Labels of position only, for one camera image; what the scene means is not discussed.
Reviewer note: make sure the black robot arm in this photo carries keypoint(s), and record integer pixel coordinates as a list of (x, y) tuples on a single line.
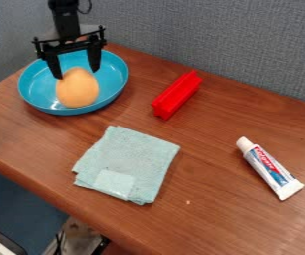
[(62, 6)]

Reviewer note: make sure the white toothpaste tube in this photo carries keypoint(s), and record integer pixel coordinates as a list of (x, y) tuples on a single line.
[(275, 175)]

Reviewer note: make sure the light green folded cloth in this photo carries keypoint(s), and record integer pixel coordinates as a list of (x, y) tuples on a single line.
[(125, 165)]

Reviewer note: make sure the red plastic block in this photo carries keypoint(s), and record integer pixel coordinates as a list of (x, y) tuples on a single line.
[(169, 100)]

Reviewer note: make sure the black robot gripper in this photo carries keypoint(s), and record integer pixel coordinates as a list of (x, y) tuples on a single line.
[(66, 37)]

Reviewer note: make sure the yellow egg-shaped ball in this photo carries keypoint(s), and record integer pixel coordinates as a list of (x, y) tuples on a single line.
[(77, 89)]

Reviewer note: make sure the blue plastic plate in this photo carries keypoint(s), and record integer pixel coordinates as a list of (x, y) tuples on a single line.
[(36, 86)]

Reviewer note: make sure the grey object under table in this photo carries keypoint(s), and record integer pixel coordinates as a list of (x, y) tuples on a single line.
[(77, 239)]

